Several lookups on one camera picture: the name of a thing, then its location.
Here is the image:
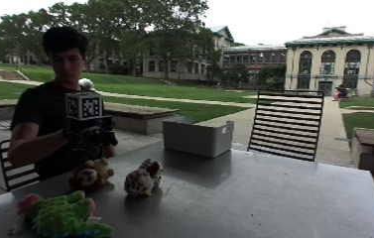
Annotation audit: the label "white spotted soft toy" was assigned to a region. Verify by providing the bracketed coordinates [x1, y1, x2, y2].
[122, 158, 163, 198]

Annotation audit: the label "round white object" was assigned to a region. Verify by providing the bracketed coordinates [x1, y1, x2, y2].
[78, 77, 96, 92]

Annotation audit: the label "long stone bench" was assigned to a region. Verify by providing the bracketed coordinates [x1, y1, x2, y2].
[0, 98, 181, 136]

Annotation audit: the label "cream building with arched windows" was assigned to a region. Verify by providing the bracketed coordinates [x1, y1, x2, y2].
[282, 25, 374, 97]

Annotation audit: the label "grey plastic bin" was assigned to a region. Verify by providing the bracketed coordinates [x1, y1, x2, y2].
[161, 116, 235, 159]

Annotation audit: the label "person in black shirt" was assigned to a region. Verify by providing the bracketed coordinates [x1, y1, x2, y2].
[6, 26, 118, 181]

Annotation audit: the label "green and pink soft toy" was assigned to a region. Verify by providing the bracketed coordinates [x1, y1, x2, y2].
[8, 189, 114, 238]

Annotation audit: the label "black slatted metal chair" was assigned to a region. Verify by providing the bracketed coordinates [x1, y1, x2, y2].
[0, 138, 41, 192]
[246, 88, 324, 163]

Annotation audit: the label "outdoor concrete steps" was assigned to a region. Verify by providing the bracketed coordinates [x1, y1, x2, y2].
[0, 68, 30, 81]

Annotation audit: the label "large green trees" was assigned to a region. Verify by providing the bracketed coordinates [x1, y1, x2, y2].
[0, 0, 217, 75]

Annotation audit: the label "white cube with black markers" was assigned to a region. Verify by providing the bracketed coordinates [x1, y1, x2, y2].
[65, 91, 104, 121]

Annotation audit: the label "brick building with glass front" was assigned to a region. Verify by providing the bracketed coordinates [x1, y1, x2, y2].
[219, 44, 287, 87]

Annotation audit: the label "brown monkey soft toy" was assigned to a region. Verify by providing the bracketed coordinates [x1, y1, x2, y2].
[68, 158, 114, 191]

